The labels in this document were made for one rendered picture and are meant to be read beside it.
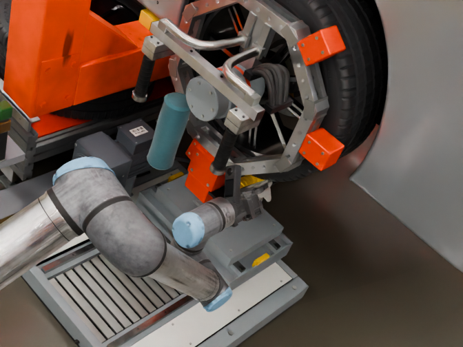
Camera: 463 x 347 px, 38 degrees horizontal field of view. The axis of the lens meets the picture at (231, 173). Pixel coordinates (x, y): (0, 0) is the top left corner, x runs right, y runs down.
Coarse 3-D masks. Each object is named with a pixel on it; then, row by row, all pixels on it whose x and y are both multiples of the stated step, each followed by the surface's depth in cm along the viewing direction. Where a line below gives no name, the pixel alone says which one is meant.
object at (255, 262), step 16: (176, 176) 263; (144, 192) 255; (144, 208) 254; (160, 208) 253; (160, 224) 251; (272, 240) 254; (288, 240) 258; (208, 256) 243; (256, 256) 250; (272, 256) 250; (224, 272) 240; (240, 272) 239; (256, 272) 249
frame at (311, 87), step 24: (216, 0) 193; (240, 0) 186; (264, 0) 186; (192, 24) 203; (288, 24) 178; (312, 72) 183; (312, 96) 180; (192, 120) 216; (312, 120) 183; (216, 144) 214; (288, 144) 192; (264, 168) 202; (288, 168) 195
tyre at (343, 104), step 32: (288, 0) 186; (320, 0) 183; (352, 0) 191; (352, 32) 185; (320, 64) 186; (352, 64) 184; (384, 64) 195; (352, 96) 186; (384, 96) 200; (352, 128) 193
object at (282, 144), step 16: (224, 16) 211; (240, 16) 203; (208, 32) 213; (224, 32) 220; (224, 128) 221; (256, 128) 213; (272, 128) 230; (288, 128) 232; (240, 144) 218; (256, 144) 216; (272, 144) 220
